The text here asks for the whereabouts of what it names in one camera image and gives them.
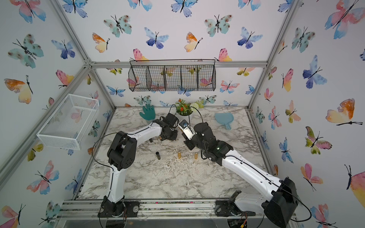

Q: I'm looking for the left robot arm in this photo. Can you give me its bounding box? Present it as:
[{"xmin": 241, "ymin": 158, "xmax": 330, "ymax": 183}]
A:
[{"xmin": 98, "ymin": 113, "xmax": 178, "ymax": 218}]

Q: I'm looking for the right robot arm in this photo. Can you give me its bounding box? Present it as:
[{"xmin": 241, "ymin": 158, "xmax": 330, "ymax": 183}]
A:
[{"xmin": 179, "ymin": 120, "xmax": 299, "ymax": 228}]

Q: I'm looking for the green rubber glove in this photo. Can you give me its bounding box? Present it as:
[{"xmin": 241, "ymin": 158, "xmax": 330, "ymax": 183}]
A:
[{"xmin": 139, "ymin": 104, "xmax": 156, "ymax": 121}]

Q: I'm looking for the white potted artificial plant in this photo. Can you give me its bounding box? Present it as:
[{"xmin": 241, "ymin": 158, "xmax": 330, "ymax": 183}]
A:
[{"xmin": 175, "ymin": 99, "xmax": 204, "ymax": 116}]

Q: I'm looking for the light blue hand mirror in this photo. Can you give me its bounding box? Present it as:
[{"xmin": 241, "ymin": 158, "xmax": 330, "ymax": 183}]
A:
[{"xmin": 215, "ymin": 113, "xmax": 234, "ymax": 130}]

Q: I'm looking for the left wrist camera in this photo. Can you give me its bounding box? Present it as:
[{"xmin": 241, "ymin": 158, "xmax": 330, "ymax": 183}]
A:
[{"xmin": 164, "ymin": 113, "xmax": 179, "ymax": 128}]

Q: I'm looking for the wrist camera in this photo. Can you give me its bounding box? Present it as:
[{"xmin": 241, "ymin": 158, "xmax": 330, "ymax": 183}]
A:
[
  {"xmin": 178, "ymin": 120, "xmax": 195, "ymax": 140},
  {"xmin": 164, "ymin": 113, "xmax": 179, "ymax": 128}
]

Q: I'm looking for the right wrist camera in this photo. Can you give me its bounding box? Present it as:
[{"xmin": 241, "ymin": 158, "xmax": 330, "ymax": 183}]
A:
[{"xmin": 178, "ymin": 120, "xmax": 195, "ymax": 140}]

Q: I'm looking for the black wire wall basket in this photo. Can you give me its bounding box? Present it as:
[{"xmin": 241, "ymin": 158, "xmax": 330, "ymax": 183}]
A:
[{"xmin": 127, "ymin": 59, "xmax": 216, "ymax": 92}]

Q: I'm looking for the white mesh wall basket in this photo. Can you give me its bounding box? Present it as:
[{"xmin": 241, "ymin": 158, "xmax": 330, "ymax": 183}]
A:
[{"xmin": 37, "ymin": 94, "xmax": 99, "ymax": 150}]

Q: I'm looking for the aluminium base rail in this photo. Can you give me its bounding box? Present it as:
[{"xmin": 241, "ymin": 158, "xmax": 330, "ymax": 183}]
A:
[{"xmin": 58, "ymin": 199, "xmax": 297, "ymax": 220}]

